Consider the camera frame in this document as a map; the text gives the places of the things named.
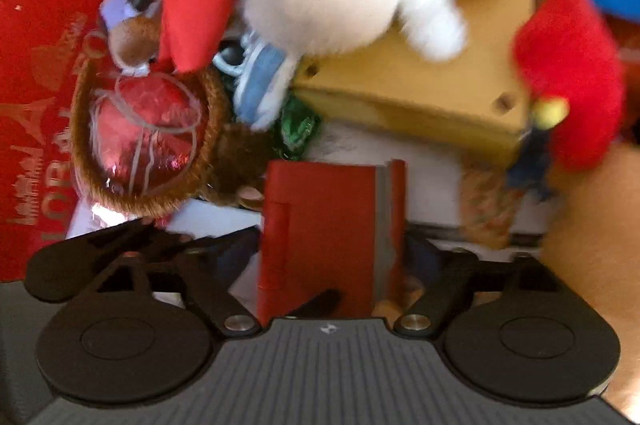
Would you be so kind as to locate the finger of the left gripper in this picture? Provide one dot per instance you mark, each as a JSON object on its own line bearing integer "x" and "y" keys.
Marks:
{"x": 321, "y": 306}
{"x": 58, "y": 272}

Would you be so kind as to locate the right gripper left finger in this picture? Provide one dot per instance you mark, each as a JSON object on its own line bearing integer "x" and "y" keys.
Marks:
{"x": 208, "y": 267}

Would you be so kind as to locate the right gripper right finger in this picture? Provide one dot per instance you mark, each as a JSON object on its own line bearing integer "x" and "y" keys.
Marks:
{"x": 447, "y": 279}

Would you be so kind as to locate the red toy box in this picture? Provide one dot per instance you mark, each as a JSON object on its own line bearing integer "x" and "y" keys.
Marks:
{"x": 328, "y": 226}

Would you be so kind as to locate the yellow wooden box toy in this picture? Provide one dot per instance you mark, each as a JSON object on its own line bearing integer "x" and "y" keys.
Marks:
{"x": 475, "y": 102}

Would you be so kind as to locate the small brown bear plush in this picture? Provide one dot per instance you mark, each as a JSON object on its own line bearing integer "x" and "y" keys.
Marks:
{"x": 133, "y": 32}

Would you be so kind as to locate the red cardboard box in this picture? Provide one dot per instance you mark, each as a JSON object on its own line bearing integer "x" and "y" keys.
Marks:
{"x": 43, "y": 46}

